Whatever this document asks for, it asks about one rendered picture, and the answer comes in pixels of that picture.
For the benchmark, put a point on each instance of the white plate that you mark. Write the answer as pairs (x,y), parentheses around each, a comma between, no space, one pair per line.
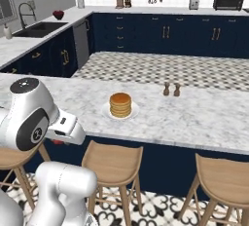
(136,109)

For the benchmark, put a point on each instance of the light wooden bar stool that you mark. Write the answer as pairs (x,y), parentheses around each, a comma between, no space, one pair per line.
(9,158)
(223,178)
(113,163)

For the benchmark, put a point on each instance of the grey framed window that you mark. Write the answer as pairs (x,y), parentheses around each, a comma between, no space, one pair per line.
(6,1)

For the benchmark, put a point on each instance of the stack of golden pancakes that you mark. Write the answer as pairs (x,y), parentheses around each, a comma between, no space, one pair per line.
(120,105)

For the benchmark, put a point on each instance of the brown wooden shaker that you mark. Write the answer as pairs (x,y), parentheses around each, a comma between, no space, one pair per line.
(166,89)
(177,90)

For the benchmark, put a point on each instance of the navy dining counter base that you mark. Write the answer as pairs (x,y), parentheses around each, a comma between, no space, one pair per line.
(165,168)

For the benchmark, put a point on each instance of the white paper towel roll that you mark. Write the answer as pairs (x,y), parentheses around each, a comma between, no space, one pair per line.
(80,0)

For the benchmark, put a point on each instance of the dark kitchen sink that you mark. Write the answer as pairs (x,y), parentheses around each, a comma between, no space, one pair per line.
(40,29)

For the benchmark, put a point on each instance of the black toaster oven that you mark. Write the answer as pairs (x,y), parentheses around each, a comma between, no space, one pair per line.
(228,1)

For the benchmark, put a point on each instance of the dark red bowl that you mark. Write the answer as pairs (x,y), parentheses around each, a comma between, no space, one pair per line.
(58,15)

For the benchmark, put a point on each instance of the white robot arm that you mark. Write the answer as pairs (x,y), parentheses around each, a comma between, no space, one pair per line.
(30,108)

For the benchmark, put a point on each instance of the white soap dispenser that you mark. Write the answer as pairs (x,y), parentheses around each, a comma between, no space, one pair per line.
(7,32)

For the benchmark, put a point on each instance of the dark curved tap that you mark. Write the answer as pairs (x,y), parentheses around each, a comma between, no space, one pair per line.
(22,15)

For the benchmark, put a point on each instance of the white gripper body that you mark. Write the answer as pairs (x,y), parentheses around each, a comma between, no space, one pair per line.
(76,134)

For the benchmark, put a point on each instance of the dark knife block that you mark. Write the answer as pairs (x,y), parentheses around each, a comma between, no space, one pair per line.
(128,2)

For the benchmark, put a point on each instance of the navy cupboards beside sink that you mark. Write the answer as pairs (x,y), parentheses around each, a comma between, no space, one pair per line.
(48,57)

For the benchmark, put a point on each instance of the silver toaster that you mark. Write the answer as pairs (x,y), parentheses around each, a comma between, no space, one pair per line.
(194,3)

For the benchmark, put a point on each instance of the grey dishwasher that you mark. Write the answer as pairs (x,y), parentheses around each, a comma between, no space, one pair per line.
(80,43)

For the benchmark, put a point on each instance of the long navy base cupboard run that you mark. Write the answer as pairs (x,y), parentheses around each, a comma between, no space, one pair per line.
(181,35)

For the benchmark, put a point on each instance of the grey wall outlet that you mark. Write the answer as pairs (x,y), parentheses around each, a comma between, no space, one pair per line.
(31,4)

